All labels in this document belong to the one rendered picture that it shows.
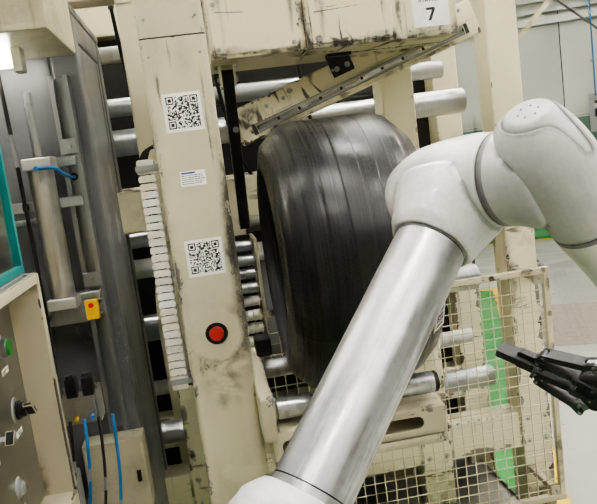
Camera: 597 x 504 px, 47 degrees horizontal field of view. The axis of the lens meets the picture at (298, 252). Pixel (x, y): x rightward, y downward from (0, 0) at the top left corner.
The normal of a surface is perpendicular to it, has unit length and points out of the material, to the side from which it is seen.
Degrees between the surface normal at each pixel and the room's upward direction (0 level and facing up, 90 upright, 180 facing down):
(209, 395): 89
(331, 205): 65
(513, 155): 100
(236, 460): 90
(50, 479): 90
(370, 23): 90
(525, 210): 123
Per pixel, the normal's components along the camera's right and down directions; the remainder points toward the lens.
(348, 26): 0.14, 0.12
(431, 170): -0.69, -0.50
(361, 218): 0.09, -0.18
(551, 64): -0.22, 0.16
